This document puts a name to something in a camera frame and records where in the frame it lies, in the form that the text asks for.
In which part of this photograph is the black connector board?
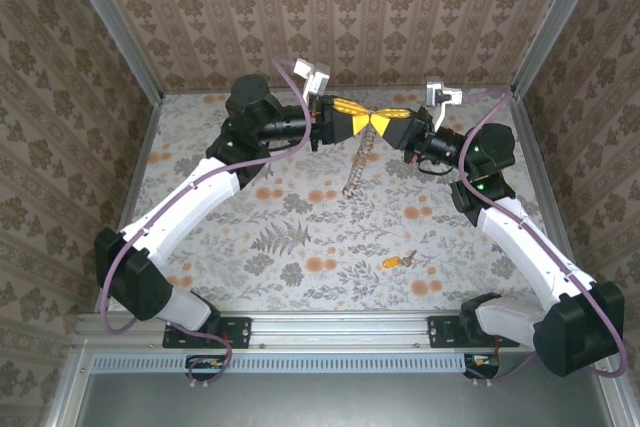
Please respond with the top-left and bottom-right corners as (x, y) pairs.
(185, 354), (232, 382)
(462, 352), (501, 379)

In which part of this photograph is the grey slotted cable duct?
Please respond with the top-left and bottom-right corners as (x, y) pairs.
(92, 352), (469, 374)

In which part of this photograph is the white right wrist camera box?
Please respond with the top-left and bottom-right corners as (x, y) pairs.
(424, 77), (466, 131)

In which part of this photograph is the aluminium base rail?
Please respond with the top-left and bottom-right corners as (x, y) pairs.
(73, 310), (610, 349)

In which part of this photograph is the aluminium frame post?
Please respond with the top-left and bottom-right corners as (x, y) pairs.
(57, 0), (166, 103)
(509, 0), (609, 98)

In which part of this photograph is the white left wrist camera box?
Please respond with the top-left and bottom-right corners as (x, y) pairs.
(293, 57), (332, 98)

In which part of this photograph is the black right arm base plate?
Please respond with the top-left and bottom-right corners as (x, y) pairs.
(427, 315), (521, 349)

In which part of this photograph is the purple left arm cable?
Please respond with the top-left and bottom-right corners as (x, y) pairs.
(99, 57), (311, 389)

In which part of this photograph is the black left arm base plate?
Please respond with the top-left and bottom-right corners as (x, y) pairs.
(162, 315), (252, 350)

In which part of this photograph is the key with yellow tag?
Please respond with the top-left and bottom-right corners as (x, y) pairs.
(381, 249), (419, 271)

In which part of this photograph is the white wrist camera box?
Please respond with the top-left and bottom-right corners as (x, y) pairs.
(424, 77), (466, 131)
(293, 57), (332, 98)

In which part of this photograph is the grey metal sheet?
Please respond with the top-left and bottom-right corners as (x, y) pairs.
(74, 371), (624, 427)

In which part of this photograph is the aluminium table side rail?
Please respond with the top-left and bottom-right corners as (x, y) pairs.
(503, 88), (576, 273)
(119, 94), (166, 233)

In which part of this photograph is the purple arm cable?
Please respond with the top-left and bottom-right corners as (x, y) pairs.
(99, 57), (311, 389)
(458, 86), (629, 387)

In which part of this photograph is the thin black wire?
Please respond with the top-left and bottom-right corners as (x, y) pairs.
(414, 156), (454, 176)

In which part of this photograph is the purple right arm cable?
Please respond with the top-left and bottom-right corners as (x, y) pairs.
(458, 86), (629, 387)

